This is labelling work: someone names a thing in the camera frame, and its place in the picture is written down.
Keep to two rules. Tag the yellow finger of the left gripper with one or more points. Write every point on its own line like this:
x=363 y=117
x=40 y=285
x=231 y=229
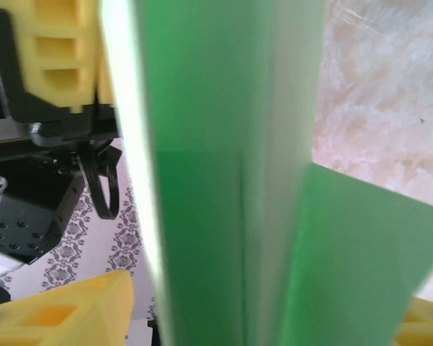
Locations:
x=104 y=83
x=65 y=54

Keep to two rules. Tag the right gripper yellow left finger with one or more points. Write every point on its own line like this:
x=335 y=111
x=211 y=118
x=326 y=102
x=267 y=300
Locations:
x=57 y=317

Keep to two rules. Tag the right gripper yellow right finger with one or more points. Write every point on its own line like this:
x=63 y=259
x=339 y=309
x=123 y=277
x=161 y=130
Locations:
x=429 y=324

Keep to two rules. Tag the green paper sheet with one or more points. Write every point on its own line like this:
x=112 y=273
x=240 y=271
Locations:
x=209 y=180

